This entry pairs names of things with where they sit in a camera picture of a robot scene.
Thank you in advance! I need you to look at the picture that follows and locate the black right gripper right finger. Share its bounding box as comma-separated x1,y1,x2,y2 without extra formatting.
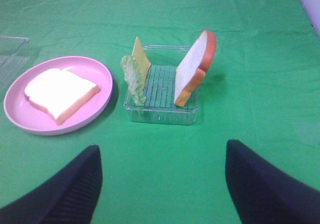
225,139,320,223

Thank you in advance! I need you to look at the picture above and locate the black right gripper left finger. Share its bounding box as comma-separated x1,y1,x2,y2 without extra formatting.
0,145,103,223

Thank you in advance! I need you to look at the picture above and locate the bread slice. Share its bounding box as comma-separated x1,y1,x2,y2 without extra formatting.
174,30,217,107
24,68,100,125

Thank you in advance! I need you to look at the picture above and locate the green lettuce leaf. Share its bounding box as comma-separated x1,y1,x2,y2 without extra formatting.
120,55,146,106

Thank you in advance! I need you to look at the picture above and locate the pink round plate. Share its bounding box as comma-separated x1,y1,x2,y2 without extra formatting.
3,56,113,136

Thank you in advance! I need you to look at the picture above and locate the green tablecloth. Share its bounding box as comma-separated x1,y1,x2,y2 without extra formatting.
0,0,320,223

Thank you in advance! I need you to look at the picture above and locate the right clear plastic tray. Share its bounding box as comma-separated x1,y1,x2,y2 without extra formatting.
124,45,198,125

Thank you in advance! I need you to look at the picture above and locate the clear plastic tray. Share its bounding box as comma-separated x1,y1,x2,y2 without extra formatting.
124,45,198,125
0,36,30,97

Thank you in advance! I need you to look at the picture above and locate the yellow cheese slice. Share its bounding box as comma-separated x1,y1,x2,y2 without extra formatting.
131,37,151,87

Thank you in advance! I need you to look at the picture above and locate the left clear plastic tray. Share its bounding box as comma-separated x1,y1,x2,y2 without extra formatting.
0,36,30,97

